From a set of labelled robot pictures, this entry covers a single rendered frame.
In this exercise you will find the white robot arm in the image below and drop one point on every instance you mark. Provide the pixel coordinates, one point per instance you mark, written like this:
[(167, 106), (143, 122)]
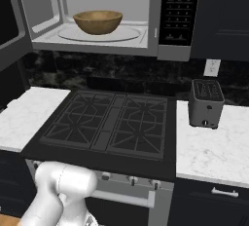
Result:
[(61, 184)]

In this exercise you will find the silver hob knob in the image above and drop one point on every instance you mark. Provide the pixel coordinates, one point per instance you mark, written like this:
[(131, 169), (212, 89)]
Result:
[(154, 184), (36, 164), (105, 175), (132, 180)]

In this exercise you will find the grey microwave door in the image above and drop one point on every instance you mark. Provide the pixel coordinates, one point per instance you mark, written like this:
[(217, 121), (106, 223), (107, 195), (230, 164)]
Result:
[(13, 15)]

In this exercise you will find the grey toaster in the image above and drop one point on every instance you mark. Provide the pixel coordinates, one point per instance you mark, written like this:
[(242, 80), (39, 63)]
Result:
[(206, 109)]

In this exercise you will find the dark wall cupboard door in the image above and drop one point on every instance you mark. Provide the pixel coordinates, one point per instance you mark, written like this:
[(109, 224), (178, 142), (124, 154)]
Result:
[(223, 15)]

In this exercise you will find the white wall socket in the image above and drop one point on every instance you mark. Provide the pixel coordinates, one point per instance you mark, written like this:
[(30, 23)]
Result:
[(212, 67)]

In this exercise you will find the white microwave turntable plate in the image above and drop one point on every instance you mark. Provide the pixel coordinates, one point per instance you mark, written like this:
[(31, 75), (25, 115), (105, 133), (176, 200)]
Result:
[(129, 34)]

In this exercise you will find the dark base cupboard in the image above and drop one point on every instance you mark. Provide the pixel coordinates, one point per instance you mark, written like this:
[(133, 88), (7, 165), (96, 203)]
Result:
[(14, 181)]

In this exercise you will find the black gas hob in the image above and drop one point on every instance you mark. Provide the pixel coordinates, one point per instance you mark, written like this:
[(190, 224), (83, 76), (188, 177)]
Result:
[(107, 122)]

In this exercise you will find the brown wooden bowl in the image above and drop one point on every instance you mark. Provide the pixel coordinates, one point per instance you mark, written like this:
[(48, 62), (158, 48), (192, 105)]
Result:
[(97, 23)]

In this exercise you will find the grey microwave oven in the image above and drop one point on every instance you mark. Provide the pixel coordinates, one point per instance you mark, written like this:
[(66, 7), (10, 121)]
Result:
[(175, 15)]

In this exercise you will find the grey oven door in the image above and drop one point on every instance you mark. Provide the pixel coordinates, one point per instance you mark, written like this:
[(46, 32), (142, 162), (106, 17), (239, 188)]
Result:
[(129, 215)]

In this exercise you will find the dark drawer front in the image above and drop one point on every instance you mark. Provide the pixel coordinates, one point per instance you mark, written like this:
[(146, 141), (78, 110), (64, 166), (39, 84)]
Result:
[(207, 208)]

